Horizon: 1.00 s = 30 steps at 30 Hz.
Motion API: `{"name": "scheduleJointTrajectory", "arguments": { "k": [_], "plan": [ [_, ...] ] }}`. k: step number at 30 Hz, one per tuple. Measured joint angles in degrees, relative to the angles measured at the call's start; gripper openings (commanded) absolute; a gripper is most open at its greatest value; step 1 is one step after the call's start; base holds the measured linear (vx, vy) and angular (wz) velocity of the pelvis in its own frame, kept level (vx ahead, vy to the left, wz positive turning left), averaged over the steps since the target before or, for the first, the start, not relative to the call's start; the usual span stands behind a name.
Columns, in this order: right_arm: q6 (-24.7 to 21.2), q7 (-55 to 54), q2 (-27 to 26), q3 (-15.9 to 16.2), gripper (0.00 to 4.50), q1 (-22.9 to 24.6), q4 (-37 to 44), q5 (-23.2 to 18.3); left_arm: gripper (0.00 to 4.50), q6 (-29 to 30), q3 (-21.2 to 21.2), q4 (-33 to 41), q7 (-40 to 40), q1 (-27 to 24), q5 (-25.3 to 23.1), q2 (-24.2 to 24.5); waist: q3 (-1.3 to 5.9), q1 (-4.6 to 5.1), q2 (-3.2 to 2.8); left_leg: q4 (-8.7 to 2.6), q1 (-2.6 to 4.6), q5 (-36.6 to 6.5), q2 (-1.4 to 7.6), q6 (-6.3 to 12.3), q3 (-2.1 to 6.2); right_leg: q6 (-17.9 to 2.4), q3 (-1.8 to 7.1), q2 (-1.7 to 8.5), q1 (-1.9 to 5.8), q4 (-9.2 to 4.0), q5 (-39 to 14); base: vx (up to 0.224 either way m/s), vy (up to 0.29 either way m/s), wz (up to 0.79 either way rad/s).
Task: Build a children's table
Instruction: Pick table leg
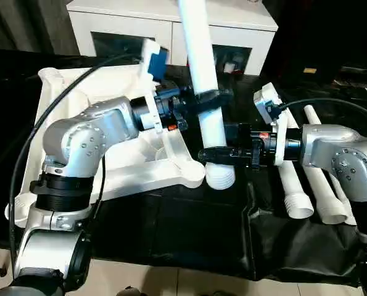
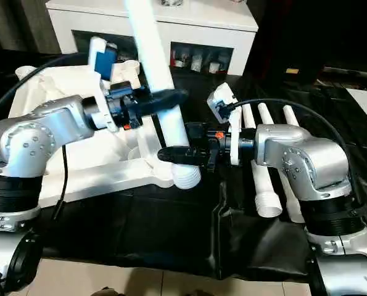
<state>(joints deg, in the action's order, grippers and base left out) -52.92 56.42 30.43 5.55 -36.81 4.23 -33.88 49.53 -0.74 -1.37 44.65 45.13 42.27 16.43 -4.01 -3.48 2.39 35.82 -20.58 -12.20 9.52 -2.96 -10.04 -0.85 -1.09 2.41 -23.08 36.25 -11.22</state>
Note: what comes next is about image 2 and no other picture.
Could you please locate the white plastic table top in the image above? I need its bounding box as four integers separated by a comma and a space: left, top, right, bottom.
7, 60, 175, 207

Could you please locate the black horizontal bar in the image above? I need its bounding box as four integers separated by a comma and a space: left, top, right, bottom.
323, 66, 367, 78

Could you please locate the white plastic table leg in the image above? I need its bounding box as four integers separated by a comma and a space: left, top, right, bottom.
123, 0, 202, 189
282, 105, 300, 126
243, 104, 283, 216
257, 103, 306, 223

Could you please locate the black plastic mat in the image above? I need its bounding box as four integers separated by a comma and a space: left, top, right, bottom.
0, 49, 367, 281

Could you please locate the white cabinet with glass doors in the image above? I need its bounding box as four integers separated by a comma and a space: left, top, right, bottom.
46, 0, 260, 76

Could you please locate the black left camera cable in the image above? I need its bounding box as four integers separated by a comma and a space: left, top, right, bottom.
0, 52, 90, 124

